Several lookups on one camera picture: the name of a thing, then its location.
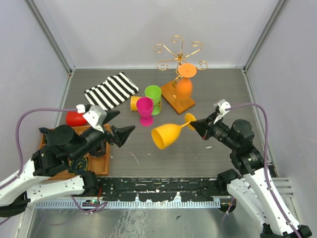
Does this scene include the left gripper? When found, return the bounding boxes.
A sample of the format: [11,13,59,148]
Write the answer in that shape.
[72,110,137,162]

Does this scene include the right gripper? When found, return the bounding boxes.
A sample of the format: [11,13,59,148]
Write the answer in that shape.
[190,111,238,150]

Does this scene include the yellow-orange plastic wine glass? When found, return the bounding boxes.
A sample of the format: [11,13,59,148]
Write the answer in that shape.
[151,113,196,150]

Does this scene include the orange plastic wine glass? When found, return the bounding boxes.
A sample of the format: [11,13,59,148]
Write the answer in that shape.
[175,63,197,101]

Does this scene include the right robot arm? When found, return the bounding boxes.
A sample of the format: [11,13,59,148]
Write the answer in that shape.
[190,113,312,238]

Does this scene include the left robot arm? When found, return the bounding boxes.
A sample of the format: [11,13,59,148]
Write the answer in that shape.
[0,105,135,218]

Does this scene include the yellow plastic wine glass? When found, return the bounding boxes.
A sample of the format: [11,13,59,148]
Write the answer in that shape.
[130,96,141,112]

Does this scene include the magenta plastic wine glass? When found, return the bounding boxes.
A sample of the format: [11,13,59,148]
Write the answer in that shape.
[136,97,154,126]

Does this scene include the red plastic wine glass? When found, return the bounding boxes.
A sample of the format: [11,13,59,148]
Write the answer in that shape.
[65,112,87,126]

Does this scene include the green plastic wine glass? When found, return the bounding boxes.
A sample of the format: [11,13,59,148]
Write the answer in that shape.
[145,85,161,116]

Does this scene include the black white striped cloth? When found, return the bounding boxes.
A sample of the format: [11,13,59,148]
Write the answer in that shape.
[84,71,139,111]

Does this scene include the wooden compartment tray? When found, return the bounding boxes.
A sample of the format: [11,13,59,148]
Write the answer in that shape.
[40,125,111,181]

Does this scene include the rolled blue-yellow tie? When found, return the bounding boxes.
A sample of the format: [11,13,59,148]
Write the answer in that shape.
[68,156,88,175]

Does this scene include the rolled dark orange-floral tie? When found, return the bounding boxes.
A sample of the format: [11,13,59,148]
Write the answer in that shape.
[39,127,54,139]

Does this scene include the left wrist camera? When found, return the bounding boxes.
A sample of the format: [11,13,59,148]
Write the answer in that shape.
[76,104,107,132]

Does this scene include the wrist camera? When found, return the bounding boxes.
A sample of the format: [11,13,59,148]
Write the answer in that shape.
[76,104,107,132]
[213,99,231,124]

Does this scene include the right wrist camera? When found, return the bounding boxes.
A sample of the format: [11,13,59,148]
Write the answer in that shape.
[213,99,231,124]

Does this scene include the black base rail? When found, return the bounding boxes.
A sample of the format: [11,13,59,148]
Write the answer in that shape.
[91,177,230,202]

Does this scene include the white slotted cable duct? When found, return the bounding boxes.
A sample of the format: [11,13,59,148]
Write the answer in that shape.
[35,199,221,209]

